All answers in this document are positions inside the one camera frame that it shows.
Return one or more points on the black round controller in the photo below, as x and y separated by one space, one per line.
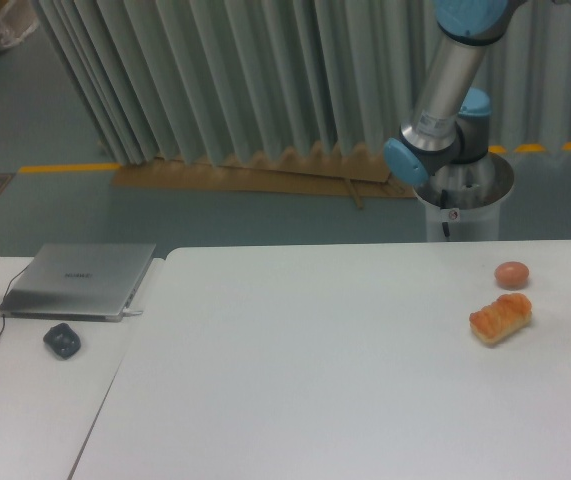
63 341

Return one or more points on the grey green pleated curtain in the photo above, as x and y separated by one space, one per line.
216 79

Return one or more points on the brown cardboard sheet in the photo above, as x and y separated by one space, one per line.
357 175

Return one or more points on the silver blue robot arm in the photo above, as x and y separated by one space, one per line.
450 124

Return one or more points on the orange bread loaf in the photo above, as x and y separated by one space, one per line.
505 316

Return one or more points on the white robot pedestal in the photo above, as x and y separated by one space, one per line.
462 202

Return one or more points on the brown egg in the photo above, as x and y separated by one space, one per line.
511 275

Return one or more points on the silver closed laptop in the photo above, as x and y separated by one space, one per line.
79 282

